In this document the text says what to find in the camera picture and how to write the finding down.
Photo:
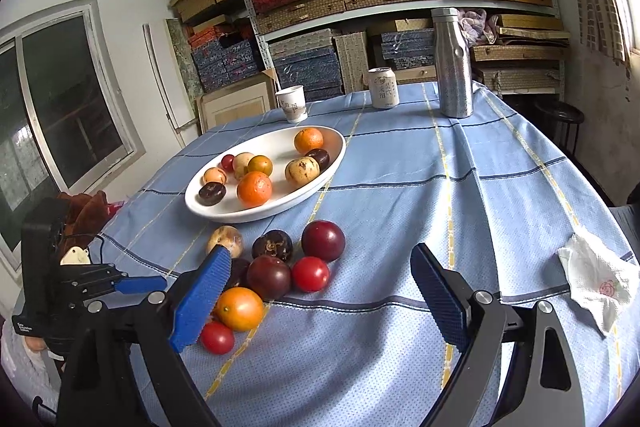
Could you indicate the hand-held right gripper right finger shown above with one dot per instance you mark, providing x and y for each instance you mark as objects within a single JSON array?
[{"x": 440, "y": 299}]

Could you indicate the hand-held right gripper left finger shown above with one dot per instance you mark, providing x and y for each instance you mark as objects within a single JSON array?
[{"x": 200, "y": 297}]

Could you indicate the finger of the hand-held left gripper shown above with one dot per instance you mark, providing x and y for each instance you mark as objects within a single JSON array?
[{"x": 142, "y": 283}]

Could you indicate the large orange persimmon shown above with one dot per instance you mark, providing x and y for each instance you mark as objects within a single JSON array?
[{"x": 239, "y": 308}]

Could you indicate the red tomato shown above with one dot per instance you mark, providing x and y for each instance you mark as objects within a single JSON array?
[
  {"x": 217, "y": 337},
  {"x": 228, "y": 162},
  {"x": 310, "y": 274}
]

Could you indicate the dark brown water chestnut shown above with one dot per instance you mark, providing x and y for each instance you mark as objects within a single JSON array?
[
  {"x": 320, "y": 158},
  {"x": 212, "y": 193},
  {"x": 239, "y": 272},
  {"x": 272, "y": 246}
]

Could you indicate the plain tan pear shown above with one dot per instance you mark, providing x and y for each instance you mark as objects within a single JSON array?
[{"x": 225, "y": 238}]

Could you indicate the dark red plum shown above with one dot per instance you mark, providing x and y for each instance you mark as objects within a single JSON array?
[
  {"x": 323, "y": 241},
  {"x": 268, "y": 277}
]

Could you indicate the orange tangerine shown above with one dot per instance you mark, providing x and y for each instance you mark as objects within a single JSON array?
[
  {"x": 308, "y": 140},
  {"x": 254, "y": 189}
]

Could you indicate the yellow-orange round fruit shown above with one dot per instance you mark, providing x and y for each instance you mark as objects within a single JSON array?
[
  {"x": 260, "y": 165},
  {"x": 215, "y": 176}
]

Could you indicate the white ceramic plate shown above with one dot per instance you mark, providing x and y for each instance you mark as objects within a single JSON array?
[{"x": 285, "y": 207}]

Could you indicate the spotted tan pear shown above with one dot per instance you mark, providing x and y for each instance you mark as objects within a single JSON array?
[{"x": 302, "y": 170}]

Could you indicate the brown plush toy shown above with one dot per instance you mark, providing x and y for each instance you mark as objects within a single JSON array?
[{"x": 85, "y": 207}]

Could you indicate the blue checked tablecloth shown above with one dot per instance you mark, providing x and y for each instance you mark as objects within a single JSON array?
[{"x": 375, "y": 207}]

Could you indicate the grey framed window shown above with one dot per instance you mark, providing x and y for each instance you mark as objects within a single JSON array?
[{"x": 60, "y": 107}]

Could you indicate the crumpled white tissue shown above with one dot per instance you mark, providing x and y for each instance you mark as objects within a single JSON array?
[{"x": 595, "y": 279}]

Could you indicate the beige framed panel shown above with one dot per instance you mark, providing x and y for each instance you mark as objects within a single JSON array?
[{"x": 235, "y": 104}]

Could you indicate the black padded jacket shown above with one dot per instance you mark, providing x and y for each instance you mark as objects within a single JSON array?
[{"x": 629, "y": 227}]

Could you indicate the white leaning boards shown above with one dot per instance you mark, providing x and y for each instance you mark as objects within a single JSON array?
[{"x": 160, "y": 77}]

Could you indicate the white paper cup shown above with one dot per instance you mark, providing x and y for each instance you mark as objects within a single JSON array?
[{"x": 292, "y": 103}]

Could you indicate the white drink can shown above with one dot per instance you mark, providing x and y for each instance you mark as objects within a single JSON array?
[{"x": 383, "y": 88}]

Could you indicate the black round stool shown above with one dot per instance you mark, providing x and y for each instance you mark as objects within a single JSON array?
[{"x": 557, "y": 114}]

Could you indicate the green marble slab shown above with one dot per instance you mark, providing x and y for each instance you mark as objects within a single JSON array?
[{"x": 180, "y": 62}]

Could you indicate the silver metal bottle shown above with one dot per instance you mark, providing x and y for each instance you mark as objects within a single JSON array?
[{"x": 452, "y": 67}]

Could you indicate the stack of blue floral boxes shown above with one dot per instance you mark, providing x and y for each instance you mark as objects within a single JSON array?
[{"x": 220, "y": 57}]

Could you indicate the stack of dark blue boxes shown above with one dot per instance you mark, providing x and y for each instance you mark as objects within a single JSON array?
[{"x": 407, "y": 49}]

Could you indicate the stack of grey-blue boxes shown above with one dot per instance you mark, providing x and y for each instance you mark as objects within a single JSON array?
[{"x": 305, "y": 67}]

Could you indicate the stack of flat straw boxes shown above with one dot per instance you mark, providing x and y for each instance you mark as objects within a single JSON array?
[{"x": 520, "y": 57}]

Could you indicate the upright woven tan box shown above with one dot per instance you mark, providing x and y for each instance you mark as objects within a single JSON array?
[{"x": 352, "y": 57}]

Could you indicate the pink cloth bundle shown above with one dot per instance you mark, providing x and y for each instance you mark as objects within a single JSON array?
[{"x": 477, "y": 24}]

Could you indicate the white metal shelf rack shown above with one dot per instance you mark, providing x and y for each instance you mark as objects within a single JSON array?
[{"x": 400, "y": 7}]

